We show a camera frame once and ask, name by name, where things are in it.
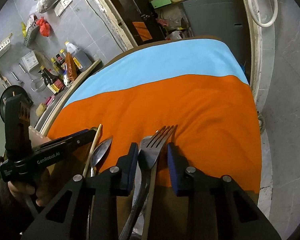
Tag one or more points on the right gripper right-camera left finger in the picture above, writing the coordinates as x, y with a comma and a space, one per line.
86, 208

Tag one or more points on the right gripper right-camera right finger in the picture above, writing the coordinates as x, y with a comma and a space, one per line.
218, 208

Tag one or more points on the silver fork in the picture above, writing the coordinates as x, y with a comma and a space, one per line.
137, 199
150, 149

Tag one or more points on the silver plain spoon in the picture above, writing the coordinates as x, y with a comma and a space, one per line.
98, 154

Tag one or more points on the wooden chopstick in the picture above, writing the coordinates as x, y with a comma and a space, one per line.
97, 135

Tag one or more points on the person's left hand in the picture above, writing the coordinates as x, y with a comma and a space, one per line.
37, 186

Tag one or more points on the yellow sponge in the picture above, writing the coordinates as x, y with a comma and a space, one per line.
41, 109

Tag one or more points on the black round pan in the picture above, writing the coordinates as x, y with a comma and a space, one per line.
10, 92

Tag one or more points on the dark soy sauce bottle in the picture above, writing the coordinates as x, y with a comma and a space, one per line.
52, 82

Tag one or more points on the white tissue box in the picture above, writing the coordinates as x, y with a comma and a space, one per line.
31, 60

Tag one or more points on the orange snack bag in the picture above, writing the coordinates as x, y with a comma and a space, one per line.
70, 67

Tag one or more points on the large oil jug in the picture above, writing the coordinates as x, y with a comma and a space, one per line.
80, 58

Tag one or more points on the colourful striped table cloth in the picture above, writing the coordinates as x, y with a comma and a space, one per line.
196, 84

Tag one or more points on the red plastic bag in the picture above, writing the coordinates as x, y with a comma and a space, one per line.
44, 27

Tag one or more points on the grey cabinet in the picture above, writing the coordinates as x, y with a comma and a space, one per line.
224, 19

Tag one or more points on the green box on shelf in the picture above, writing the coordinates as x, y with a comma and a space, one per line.
160, 3

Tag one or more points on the wire strainer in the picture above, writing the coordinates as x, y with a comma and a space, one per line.
37, 85

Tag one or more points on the white wall basket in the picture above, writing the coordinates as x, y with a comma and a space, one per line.
5, 44

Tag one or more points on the white wall socket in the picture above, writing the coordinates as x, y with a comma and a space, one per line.
61, 6

